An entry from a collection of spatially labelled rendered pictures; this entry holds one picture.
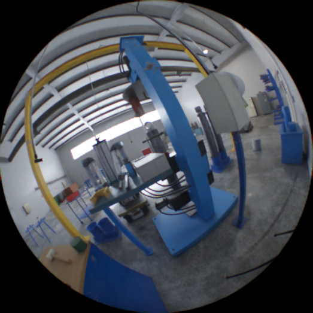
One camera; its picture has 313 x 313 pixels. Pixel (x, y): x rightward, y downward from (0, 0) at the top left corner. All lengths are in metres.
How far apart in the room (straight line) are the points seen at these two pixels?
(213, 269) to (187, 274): 0.29
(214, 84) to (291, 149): 2.17
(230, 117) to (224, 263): 1.34
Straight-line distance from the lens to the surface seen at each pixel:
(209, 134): 2.44
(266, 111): 10.75
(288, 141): 2.50
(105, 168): 2.13
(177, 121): 0.90
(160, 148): 1.64
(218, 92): 0.71
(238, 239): 1.44
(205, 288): 1.32
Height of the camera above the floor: 1.32
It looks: 9 degrees down
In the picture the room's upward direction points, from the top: 25 degrees counter-clockwise
